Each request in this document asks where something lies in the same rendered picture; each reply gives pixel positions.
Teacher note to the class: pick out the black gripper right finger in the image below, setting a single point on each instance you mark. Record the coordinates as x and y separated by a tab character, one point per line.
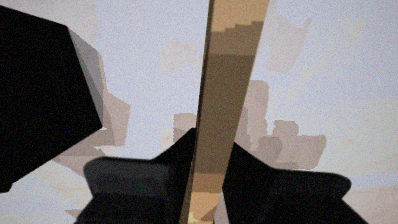
251	187

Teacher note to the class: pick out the long brown wooden rail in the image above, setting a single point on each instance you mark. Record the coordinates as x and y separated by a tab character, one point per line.
232	36

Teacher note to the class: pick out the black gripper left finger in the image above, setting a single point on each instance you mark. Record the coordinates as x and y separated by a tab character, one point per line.
164	176

